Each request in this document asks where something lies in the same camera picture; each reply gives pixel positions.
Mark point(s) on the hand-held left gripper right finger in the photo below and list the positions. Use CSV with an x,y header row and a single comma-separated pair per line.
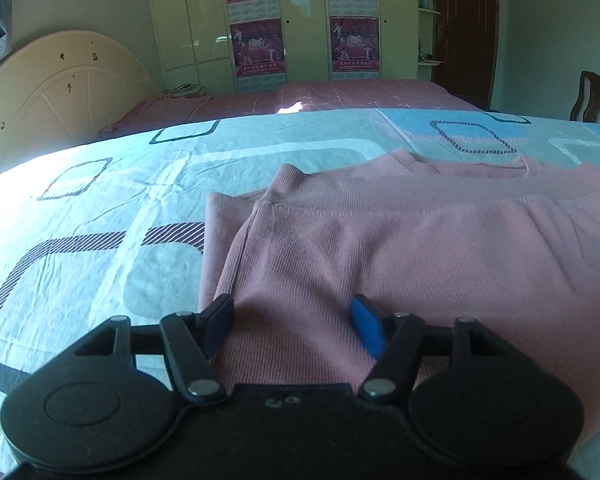
x,y
369,325

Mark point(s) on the cream glossy wardrobe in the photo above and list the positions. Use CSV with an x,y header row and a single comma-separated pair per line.
x,y
300,20

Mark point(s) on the pink sweatshirt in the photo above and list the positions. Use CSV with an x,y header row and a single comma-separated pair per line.
x,y
405,250

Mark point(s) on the stack of books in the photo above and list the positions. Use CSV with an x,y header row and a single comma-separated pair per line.
x,y
185,90

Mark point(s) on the pink checked bed cover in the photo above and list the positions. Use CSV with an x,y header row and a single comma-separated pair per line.
x,y
305,97

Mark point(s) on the dark wooden chair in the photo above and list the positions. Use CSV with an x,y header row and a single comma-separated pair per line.
x,y
592,97

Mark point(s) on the cream wooden headboard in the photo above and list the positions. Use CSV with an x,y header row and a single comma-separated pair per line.
x,y
65,95

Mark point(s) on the blue patterned bed sheet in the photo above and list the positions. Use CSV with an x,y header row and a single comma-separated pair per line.
x,y
105,220

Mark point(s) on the cream corner shelf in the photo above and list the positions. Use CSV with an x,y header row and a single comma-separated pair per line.
x,y
427,15

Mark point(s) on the dark brown wooden door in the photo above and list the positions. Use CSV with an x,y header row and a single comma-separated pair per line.
x,y
465,30

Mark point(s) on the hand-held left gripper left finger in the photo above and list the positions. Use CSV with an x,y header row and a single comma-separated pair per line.
x,y
215,322

